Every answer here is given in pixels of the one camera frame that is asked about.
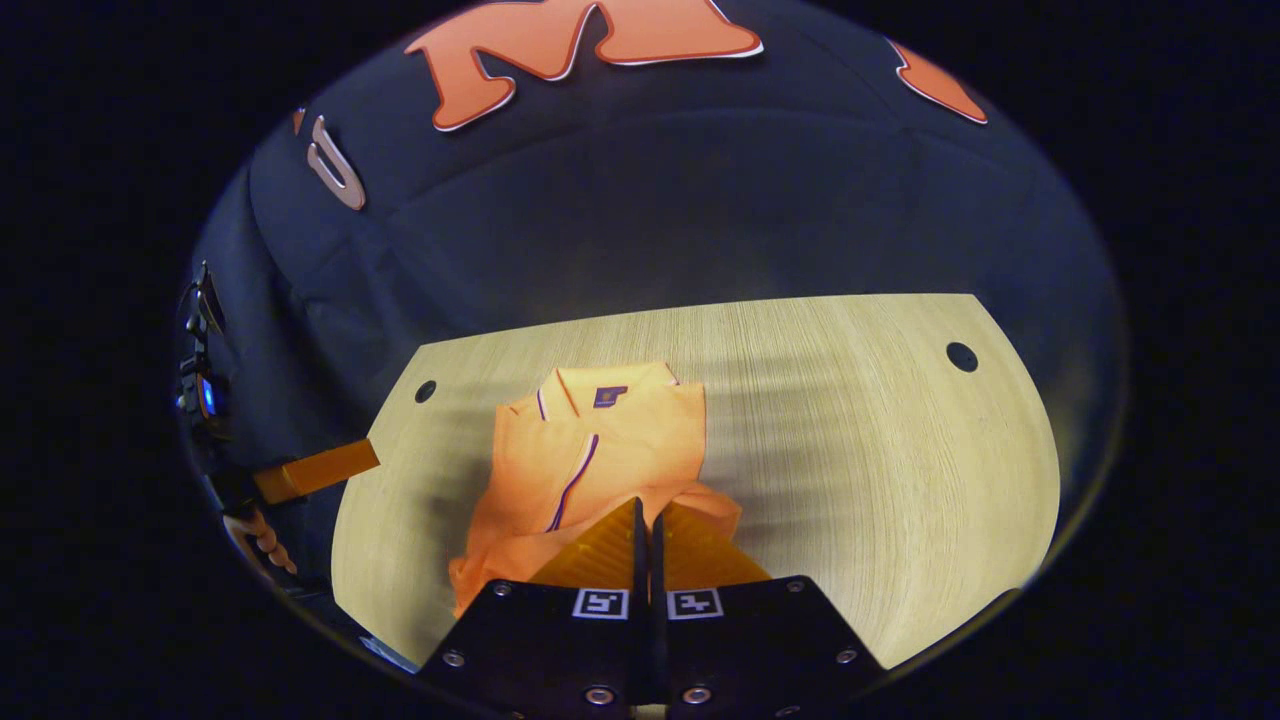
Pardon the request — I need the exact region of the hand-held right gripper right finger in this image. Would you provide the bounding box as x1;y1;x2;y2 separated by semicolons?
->
650;500;888;720

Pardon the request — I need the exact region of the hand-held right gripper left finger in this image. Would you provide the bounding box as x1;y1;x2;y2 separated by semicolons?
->
415;497;653;720

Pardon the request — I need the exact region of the orange T-shirt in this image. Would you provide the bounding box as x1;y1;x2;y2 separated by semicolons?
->
447;361;744;618

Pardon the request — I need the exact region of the black backdrop cloth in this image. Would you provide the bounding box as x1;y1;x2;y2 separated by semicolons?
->
175;0;1126;601

